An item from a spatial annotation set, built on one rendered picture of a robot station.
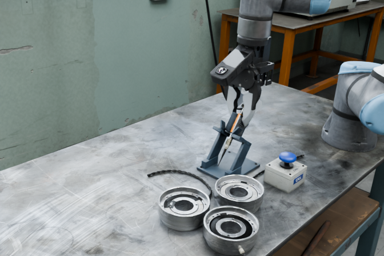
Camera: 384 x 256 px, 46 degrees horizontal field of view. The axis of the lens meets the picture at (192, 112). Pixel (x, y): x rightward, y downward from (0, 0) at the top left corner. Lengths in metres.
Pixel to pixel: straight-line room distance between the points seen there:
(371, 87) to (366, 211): 0.51
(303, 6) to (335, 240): 0.68
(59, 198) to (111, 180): 0.13
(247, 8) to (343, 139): 0.49
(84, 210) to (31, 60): 1.54
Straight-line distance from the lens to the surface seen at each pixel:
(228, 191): 0.98
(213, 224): 0.88
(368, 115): 1.12
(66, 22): 2.48
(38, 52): 2.43
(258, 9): 0.99
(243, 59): 1.00
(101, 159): 1.15
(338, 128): 1.29
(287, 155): 1.06
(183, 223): 0.89
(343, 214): 1.49
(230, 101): 1.08
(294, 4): 1.01
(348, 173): 1.19
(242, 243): 0.84
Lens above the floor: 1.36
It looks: 23 degrees down
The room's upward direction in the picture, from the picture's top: 3 degrees clockwise
